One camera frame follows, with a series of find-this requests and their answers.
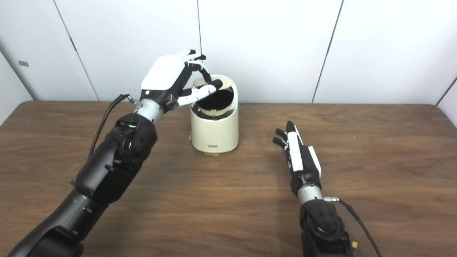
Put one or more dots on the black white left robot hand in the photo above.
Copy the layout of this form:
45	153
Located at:
162	75

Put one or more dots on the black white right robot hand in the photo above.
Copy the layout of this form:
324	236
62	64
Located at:
303	164

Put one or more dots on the long yellow tape strip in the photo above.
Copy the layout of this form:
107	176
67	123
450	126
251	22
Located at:
211	154

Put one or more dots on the cream-colored bin body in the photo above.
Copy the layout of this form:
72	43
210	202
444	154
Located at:
214	132

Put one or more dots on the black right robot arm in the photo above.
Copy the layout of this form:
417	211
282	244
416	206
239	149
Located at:
323	228

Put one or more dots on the cream round bin lid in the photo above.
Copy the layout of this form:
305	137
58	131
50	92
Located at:
227	81

